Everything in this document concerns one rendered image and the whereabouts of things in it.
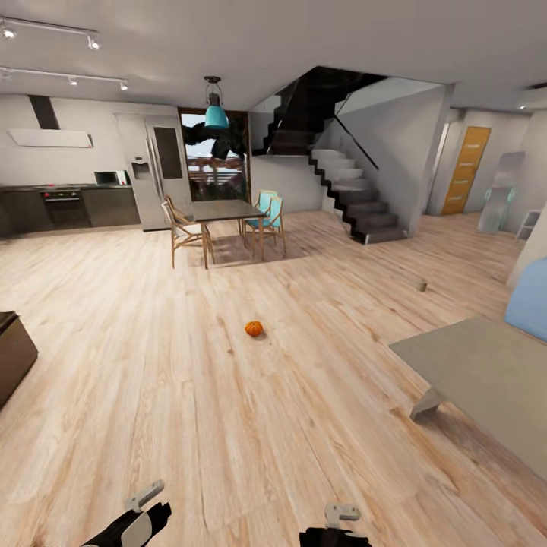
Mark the pumpkin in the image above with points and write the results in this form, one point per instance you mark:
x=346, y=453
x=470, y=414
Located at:
x=253, y=328

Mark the stairs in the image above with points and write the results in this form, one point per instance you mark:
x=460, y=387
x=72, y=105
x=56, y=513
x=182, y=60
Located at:
x=301, y=121

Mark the oven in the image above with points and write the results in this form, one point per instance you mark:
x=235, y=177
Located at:
x=65, y=206

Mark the door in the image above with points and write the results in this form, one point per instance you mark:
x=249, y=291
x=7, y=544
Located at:
x=464, y=173

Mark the standing mirror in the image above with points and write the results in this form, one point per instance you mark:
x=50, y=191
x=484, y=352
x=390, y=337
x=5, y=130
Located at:
x=501, y=192

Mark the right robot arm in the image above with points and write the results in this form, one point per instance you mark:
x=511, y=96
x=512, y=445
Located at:
x=331, y=535

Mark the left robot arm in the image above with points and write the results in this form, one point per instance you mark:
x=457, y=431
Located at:
x=135, y=528

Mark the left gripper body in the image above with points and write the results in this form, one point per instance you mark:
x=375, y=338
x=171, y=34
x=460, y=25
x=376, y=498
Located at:
x=157, y=518

